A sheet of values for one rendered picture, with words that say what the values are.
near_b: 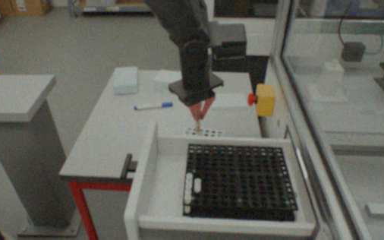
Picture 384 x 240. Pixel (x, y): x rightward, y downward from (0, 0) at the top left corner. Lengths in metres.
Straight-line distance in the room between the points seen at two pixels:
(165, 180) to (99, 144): 0.32
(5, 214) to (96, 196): 1.05
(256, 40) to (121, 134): 0.71
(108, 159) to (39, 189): 0.70
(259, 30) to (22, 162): 1.14
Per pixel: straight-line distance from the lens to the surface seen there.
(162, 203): 0.69
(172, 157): 0.79
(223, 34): 0.56
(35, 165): 1.46
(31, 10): 5.01
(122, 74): 1.25
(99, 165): 0.91
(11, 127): 1.35
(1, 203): 2.04
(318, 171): 0.58
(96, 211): 1.04
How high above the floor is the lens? 1.38
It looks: 37 degrees down
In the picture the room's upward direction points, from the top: straight up
